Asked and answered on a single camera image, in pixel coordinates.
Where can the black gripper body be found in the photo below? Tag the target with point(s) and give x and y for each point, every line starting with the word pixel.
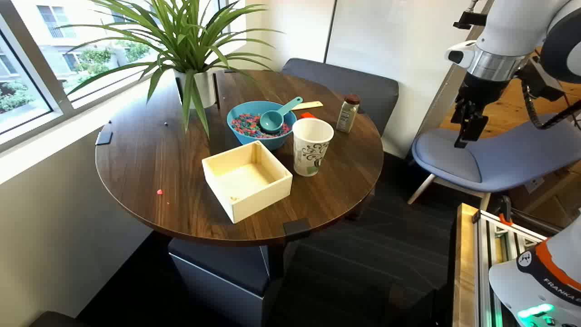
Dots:
pixel 479 93

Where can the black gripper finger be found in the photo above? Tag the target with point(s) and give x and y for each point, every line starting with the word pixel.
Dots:
pixel 462 134
pixel 481 125

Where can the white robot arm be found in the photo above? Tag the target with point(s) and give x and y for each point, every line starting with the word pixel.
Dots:
pixel 515 24

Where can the white paper coffee cup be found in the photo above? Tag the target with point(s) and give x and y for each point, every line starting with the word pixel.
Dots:
pixel 312 151

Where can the small orange block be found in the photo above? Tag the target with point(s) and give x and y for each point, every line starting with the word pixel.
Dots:
pixel 306 114

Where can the light blue chair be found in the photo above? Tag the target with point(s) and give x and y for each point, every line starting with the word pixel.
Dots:
pixel 502 160

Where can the brown cardboard box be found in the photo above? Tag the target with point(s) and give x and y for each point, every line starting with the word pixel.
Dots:
pixel 548 202

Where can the dark grey armchair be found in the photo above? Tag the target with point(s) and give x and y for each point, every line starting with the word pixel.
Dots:
pixel 364 91

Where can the glass spice jar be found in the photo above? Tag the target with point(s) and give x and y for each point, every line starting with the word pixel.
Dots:
pixel 348 116

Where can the light wooden stick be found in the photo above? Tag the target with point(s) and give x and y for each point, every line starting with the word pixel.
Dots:
pixel 310 105

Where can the teal measuring scoop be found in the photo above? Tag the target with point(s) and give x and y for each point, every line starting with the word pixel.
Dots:
pixel 274 120

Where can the black table clip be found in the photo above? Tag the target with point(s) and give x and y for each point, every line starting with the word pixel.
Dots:
pixel 297 227
pixel 105 136

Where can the colourful candy pieces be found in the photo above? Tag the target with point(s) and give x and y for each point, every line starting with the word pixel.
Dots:
pixel 246 127

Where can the light wooden box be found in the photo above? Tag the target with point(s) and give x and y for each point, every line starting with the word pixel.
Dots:
pixel 243 182

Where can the blue bowl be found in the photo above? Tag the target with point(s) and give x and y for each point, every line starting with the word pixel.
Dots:
pixel 237 114

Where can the white plant pot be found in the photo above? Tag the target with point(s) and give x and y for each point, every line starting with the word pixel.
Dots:
pixel 206 87

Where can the green spiky plant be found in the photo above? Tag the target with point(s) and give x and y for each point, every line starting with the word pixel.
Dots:
pixel 183 36

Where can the tiny red bead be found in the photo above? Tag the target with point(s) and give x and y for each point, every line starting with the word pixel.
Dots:
pixel 161 191

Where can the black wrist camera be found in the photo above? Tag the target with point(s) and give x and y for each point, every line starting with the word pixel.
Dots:
pixel 540 82

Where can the aluminium frame rail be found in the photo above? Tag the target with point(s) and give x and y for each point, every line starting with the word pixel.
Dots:
pixel 470 265

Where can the grey table pedestal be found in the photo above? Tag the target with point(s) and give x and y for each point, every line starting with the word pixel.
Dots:
pixel 225 272

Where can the grey window frame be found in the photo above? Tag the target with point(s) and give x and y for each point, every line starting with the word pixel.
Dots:
pixel 38 64

